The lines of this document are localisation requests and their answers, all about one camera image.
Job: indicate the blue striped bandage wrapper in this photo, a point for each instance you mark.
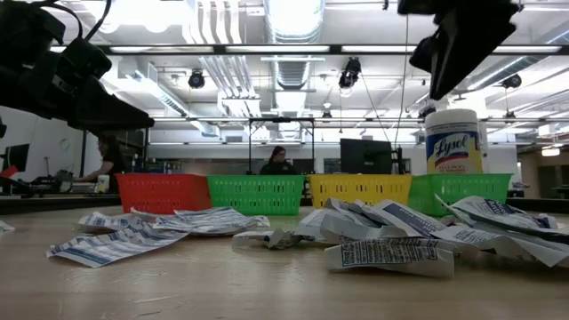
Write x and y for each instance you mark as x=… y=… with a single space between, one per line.
x=213 y=222
x=106 y=221
x=151 y=213
x=111 y=246

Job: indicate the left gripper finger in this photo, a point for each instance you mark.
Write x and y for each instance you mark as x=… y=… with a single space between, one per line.
x=124 y=114

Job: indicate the green plastic basket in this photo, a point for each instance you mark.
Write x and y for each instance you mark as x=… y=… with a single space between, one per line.
x=255 y=195
x=467 y=189

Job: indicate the yellow plastic basket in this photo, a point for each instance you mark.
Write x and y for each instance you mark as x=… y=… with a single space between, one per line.
x=355 y=189

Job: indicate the black overhead rig camera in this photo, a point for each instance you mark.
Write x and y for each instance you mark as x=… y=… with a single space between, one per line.
x=350 y=75

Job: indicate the person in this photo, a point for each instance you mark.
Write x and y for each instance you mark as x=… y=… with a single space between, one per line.
x=278 y=168
x=111 y=162

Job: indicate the black monitor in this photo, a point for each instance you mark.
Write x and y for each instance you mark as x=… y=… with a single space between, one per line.
x=364 y=155

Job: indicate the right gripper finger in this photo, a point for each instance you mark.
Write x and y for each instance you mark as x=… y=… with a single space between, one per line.
x=467 y=49

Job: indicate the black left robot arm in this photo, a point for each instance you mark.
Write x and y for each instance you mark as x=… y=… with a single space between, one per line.
x=24 y=26

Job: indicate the black ceiling-hung camera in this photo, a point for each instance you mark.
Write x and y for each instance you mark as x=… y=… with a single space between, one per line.
x=196 y=80
x=512 y=81

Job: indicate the red plastic basket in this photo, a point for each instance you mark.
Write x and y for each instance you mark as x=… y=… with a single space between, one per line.
x=160 y=193

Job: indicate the black overhead rig beam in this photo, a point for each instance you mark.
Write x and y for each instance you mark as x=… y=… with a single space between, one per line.
x=218 y=49

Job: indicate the Lysol wipes canister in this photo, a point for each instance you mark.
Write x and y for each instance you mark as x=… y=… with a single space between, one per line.
x=453 y=151

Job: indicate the small white container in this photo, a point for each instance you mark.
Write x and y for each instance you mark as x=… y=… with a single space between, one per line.
x=103 y=184

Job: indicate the black background table frame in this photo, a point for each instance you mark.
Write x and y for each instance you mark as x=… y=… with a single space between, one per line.
x=281 y=119

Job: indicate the glowing ceiling lamp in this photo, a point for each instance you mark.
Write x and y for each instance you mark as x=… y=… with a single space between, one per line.
x=551 y=151

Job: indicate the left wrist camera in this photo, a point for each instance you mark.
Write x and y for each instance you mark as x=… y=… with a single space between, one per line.
x=88 y=60

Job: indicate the red object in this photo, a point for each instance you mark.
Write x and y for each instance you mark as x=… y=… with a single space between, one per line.
x=9 y=171

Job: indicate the dark shelf unit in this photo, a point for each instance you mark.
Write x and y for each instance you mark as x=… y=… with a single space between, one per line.
x=133 y=155

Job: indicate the dark small monitor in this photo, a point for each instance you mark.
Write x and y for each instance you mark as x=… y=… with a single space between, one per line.
x=18 y=155

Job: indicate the crumpled small white packet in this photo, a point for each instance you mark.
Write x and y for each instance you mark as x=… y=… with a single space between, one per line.
x=275 y=238

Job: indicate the white Drug Facts packet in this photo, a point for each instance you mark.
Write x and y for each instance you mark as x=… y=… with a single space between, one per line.
x=387 y=258

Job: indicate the silver ceiling air duct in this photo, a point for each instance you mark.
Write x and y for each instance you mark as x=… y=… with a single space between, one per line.
x=291 y=73

